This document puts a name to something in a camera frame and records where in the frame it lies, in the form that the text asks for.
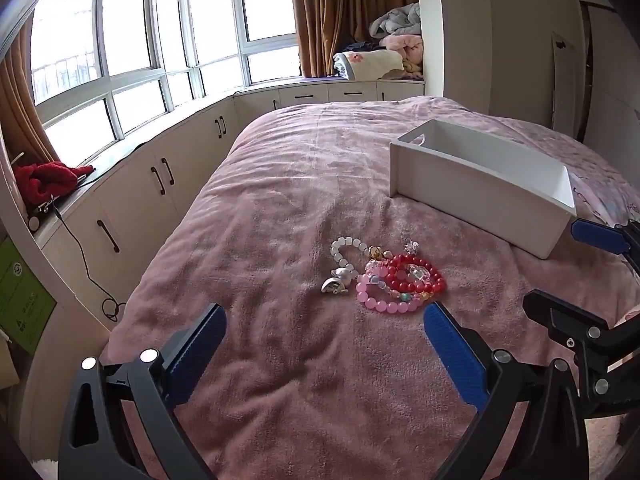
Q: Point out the green cardboard box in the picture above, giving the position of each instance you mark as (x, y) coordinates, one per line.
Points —
(26, 305)

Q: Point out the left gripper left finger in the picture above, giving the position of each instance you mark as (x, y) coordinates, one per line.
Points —
(96, 442)

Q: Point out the grey crumpled blanket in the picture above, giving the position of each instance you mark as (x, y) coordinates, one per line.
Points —
(405, 20)

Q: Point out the white plastic storage bin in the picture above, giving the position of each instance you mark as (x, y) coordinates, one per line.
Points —
(507, 189)

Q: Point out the white bay window frame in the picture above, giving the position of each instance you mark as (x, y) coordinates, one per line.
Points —
(103, 68)

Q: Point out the silver pearl hair clip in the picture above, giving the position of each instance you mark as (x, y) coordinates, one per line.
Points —
(339, 281)

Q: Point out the pink crumpled blanket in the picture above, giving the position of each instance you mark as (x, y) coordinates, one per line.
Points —
(411, 49)

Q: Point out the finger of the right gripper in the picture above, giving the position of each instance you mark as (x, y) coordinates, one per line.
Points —
(590, 333)
(618, 240)

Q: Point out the left brown curtain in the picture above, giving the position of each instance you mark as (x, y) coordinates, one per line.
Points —
(22, 130)

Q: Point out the silver spiky brooch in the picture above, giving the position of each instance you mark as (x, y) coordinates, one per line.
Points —
(412, 247)

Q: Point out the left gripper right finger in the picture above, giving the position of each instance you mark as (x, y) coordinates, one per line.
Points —
(552, 441)

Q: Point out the pink cartoon pillow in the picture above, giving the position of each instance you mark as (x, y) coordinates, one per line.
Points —
(602, 194)

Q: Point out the red knitted garment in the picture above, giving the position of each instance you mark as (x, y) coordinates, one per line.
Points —
(38, 183)

